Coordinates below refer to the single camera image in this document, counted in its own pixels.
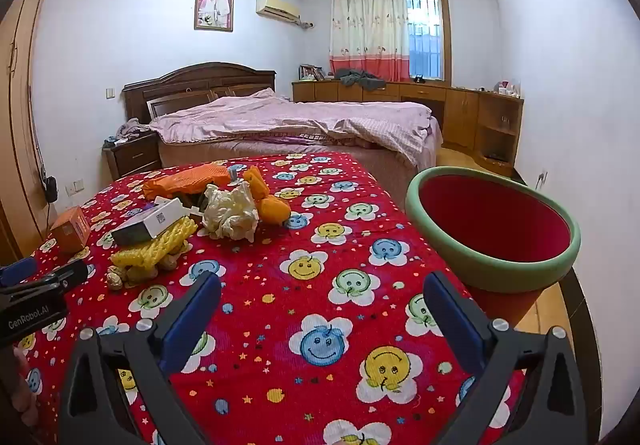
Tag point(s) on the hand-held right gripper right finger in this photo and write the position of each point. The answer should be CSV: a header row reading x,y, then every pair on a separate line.
x,y
452,325

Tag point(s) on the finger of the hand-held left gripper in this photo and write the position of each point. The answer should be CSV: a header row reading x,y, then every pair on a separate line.
x,y
70,272
17,270

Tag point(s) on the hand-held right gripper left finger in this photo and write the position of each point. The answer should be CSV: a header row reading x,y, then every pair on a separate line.
x,y
192,320

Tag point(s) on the white medicine box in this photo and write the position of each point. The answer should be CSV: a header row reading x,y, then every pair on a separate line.
x,y
155,221

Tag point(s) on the red bin with green rim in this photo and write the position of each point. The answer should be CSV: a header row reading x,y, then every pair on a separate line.
x,y
490,225

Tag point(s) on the white paper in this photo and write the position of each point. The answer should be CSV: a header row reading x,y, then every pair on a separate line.
x,y
230,212

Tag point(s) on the orange plastic bag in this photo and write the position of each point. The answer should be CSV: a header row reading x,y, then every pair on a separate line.
x,y
185,180

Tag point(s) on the person's left hand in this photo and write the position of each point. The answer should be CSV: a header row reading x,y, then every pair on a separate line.
x,y
23,385

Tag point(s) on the small brown cardboard box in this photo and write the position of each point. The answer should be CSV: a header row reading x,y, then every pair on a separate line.
x,y
70,230

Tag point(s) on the peanut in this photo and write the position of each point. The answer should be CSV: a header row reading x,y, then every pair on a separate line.
x,y
137,275
115,281
170,262

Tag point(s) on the red flower printed blanket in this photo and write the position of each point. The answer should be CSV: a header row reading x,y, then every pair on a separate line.
x,y
280,285

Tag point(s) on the dark wooden nightstand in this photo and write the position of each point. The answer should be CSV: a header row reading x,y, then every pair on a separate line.
x,y
135,157

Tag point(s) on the pink cloth on nightstand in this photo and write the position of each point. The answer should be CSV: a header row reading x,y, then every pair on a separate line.
x,y
131,127

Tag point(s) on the wooden wardrobe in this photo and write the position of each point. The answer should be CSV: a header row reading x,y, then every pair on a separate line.
x,y
22,100

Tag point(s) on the bed mattress with brown sheet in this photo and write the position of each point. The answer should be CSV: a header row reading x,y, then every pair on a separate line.
x,y
390,165

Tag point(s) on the wooden corner shelf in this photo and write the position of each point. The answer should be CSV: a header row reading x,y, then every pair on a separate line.
x,y
500,125

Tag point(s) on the bed with pink blanket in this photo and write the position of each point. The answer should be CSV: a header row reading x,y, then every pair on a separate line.
x,y
300,117

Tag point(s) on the wooden headboard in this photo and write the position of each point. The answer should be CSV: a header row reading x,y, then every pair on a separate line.
x,y
200,80

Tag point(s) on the small items on shelf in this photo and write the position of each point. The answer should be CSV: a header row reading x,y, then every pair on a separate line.
x,y
506,88

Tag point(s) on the black telephone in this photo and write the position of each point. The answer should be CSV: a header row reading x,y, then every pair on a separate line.
x,y
418,79

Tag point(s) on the long wooden cabinet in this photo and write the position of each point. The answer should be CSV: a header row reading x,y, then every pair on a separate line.
x,y
320,92

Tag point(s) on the dark grey clothes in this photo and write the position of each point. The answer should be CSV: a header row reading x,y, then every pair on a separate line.
x,y
360,79

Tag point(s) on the picture frames on cabinet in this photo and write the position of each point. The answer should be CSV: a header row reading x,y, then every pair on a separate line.
x,y
311,73

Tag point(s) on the window with bars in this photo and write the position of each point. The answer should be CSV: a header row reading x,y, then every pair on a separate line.
x,y
425,35

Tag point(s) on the framed wedding photo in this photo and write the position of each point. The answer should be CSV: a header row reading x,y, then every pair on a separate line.
x,y
214,6

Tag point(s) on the floral curtain with red hem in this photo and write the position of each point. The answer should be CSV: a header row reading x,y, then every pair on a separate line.
x,y
367,30

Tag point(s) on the white air conditioner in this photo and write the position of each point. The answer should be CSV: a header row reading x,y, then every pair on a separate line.
x,y
277,7

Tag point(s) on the white wall socket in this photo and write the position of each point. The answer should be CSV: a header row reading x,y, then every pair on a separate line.
x,y
75,187

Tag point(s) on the black wall charger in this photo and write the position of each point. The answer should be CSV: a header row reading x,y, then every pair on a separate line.
x,y
50,187

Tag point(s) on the wall socket with plug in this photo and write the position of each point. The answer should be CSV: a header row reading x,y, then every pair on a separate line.
x,y
542,177

